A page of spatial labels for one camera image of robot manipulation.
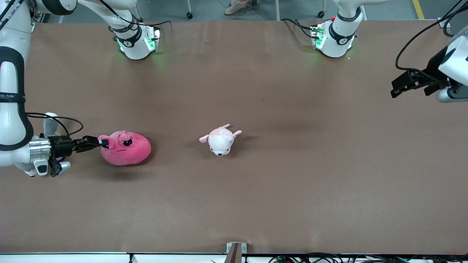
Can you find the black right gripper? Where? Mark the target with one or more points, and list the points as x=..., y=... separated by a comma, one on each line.
x=61, y=145

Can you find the aluminium frame profile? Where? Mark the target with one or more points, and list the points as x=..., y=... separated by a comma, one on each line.
x=446, y=22

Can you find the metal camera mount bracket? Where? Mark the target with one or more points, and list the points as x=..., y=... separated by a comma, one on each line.
x=236, y=252

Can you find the hot pink round plush toy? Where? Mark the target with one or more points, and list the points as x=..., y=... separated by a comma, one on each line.
x=128, y=149

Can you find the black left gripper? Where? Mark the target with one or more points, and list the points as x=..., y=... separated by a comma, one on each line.
x=433, y=69

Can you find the person's beige shoe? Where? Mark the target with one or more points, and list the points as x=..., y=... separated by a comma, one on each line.
x=239, y=6

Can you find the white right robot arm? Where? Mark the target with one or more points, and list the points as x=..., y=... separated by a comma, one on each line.
x=11, y=91

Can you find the pale pink white plush puppy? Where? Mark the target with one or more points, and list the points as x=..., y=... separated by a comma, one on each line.
x=220, y=141

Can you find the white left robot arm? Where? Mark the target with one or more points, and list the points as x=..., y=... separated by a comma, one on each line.
x=338, y=36

